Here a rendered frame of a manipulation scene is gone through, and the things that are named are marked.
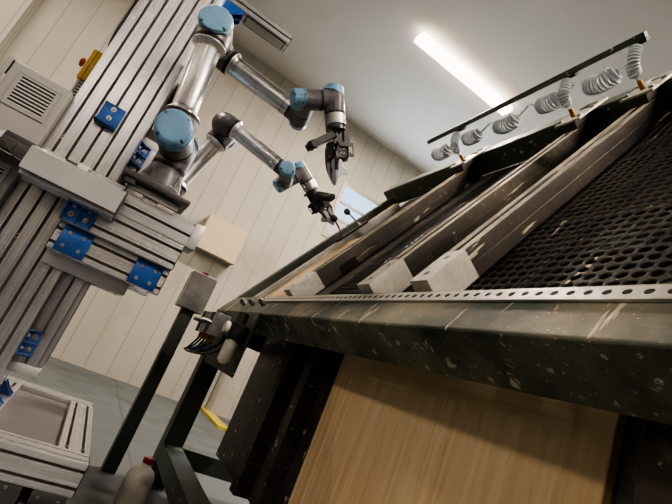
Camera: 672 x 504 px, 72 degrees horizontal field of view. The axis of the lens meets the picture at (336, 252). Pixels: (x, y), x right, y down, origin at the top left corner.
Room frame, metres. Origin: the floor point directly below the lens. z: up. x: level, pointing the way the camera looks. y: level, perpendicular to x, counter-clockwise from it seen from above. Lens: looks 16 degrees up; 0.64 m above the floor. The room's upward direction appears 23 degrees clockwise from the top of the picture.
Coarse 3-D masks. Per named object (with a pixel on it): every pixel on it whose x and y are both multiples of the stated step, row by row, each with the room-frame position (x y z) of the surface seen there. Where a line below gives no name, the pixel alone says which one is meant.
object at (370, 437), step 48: (336, 384) 1.50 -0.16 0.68; (384, 384) 1.27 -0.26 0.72; (432, 384) 1.09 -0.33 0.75; (480, 384) 0.95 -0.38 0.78; (336, 432) 1.41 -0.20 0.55; (384, 432) 1.20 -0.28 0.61; (432, 432) 1.05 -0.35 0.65; (480, 432) 0.92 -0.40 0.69; (528, 432) 0.83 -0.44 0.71; (576, 432) 0.74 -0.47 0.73; (336, 480) 1.33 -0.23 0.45; (384, 480) 1.15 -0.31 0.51; (432, 480) 1.01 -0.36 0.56; (480, 480) 0.90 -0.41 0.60; (528, 480) 0.80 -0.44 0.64; (576, 480) 0.73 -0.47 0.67
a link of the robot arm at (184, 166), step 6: (198, 144) 1.51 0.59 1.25; (198, 150) 1.53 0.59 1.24; (156, 156) 1.48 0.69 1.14; (162, 156) 1.47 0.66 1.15; (192, 156) 1.50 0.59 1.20; (174, 162) 1.47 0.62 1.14; (180, 162) 1.48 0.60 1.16; (186, 162) 1.50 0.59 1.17; (180, 168) 1.49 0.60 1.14; (186, 168) 1.52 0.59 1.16
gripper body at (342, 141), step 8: (328, 128) 1.46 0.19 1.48; (336, 128) 1.45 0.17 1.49; (344, 128) 1.46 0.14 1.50; (336, 136) 1.47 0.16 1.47; (344, 136) 1.47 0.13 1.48; (328, 144) 1.48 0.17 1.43; (336, 144) 1.45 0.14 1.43; (344, 144) 1.46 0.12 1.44; (352, 144) 1.47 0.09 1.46; (328, 152) 1.49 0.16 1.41; (344, 152) 1.48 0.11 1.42; (328, 160) 1.50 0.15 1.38; (344, 160) 1.52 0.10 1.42
